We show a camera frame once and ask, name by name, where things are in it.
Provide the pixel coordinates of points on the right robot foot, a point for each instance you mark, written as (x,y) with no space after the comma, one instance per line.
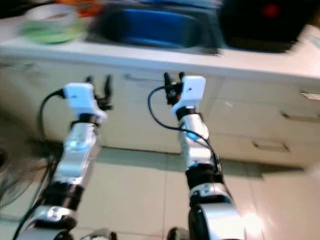
(178,235)

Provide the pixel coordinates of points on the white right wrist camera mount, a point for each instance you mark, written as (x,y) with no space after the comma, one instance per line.
(195,90)

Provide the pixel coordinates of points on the stainless steel kitchen sink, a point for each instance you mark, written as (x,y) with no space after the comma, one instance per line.
(155,27)

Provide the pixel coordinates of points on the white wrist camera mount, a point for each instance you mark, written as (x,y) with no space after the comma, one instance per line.
(82,97)
(195,90)

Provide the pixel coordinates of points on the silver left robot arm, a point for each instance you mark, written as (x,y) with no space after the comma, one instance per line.
(80,150)

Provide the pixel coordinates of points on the white bowl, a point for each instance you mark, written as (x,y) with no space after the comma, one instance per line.
(52,14)

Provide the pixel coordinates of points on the white kitchen cabinet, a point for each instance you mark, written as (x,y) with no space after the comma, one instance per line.
(130,120)

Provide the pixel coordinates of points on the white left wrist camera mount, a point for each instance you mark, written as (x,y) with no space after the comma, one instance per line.
(82,97)

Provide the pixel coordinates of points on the light green plate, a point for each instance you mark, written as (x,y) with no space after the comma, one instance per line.
(52,34)

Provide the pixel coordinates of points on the large black appliance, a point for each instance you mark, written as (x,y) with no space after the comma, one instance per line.
(265,25)

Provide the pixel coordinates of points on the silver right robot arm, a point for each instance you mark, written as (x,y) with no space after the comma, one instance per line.
(195,145)

